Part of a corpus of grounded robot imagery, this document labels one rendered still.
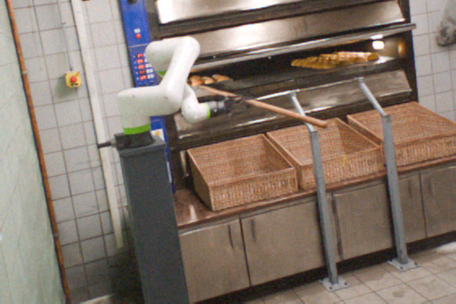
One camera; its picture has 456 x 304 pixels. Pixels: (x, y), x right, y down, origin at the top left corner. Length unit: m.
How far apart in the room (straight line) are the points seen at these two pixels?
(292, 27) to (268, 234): 1.42
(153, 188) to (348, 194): 1.47
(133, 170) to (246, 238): 1.12
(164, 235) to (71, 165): 1.18
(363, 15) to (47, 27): 2.21
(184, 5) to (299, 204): 1.46
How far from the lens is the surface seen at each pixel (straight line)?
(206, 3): 3.32
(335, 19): 3.71
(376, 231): 3.46
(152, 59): 2.45
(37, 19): 3.18
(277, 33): 3.49
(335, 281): 3.35
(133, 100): 2.10
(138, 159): 2.14
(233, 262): 3.08
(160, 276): 2.33
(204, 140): 3.38
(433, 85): 4.20
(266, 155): 3.47
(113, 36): 3.19
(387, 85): 3.95
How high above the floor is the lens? 1.70
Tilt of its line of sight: 8 degrees down
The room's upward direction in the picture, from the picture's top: 9 degrees counter-clockwise
